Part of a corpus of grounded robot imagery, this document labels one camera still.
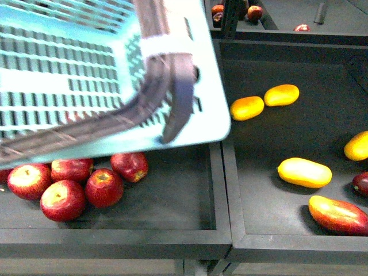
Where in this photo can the black perforated upright post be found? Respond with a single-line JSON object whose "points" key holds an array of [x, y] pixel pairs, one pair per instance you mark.
{"points": [[232, 9]]}

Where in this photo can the dark red fruit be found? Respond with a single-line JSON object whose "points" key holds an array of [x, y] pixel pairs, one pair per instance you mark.
{"points": [[359, 183]]}

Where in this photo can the red orange mango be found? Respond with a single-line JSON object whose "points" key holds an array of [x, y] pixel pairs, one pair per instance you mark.
{"points": [[338, 216]]}

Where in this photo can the red apple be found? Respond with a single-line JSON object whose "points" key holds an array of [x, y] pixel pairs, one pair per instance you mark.
{"points": [[29, 181], [104, 188], [78, 170], [63, 201], [133, 166]]}

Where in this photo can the orange yellow mango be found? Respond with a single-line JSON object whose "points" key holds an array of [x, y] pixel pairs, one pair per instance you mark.
{"points": [[246, 108]]}

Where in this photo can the yellow mango at edge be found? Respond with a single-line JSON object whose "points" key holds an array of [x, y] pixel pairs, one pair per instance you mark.
{"points": [[356, 148]]}

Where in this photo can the pale yellow mango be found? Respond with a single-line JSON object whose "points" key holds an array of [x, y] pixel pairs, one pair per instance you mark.
{"points": [[304, 172]]}

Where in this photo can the teal plastic shopping basket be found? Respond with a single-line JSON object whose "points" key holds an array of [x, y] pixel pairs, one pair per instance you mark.
{"points": [[86, 72]]}

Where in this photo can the black produce tray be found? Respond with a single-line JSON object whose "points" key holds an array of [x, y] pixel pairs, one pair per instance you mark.
{"points": [[178, 211], [270, 220]]}

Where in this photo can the black produce tray left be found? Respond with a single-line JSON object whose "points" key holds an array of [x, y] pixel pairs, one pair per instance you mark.
{"points": [[178, 211]]}

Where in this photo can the white zip tie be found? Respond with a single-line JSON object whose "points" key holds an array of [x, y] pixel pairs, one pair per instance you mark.
{"points": [[165, 44]]}

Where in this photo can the black produce tray right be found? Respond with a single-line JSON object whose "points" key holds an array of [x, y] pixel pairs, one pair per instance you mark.
{"points": [[270, 220]]}

